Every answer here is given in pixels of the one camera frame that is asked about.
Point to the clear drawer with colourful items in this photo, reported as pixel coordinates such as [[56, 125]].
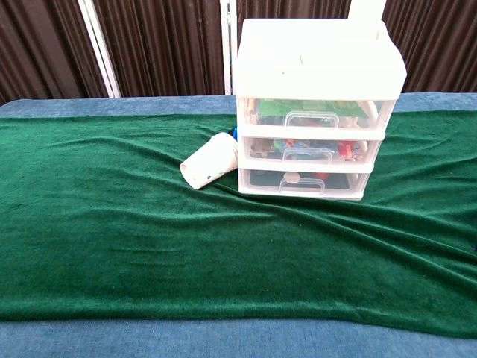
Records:
[[307, 156]]

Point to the clear drawer with round disc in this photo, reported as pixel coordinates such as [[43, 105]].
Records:
[[302, 186]]

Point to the clear drawer with green sheet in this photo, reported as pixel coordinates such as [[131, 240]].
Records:
[[312, 121]]

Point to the green velvet cloth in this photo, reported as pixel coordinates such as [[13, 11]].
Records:
[[149, 242]]

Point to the white plastic drawer unit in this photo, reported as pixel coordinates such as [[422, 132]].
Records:
[[316, 56]]

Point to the white paper cup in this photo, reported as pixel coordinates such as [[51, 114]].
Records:
[[208, 160]]

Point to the small blue pack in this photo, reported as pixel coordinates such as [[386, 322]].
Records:
[[234, 132]]

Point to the white round disc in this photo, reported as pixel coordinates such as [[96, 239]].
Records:
[[291, 177]]

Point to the folding screen with dark curtains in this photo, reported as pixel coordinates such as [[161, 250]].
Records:
[[167, 44]]

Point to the blue table cover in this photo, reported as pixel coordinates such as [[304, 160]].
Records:
[[112, 339]]

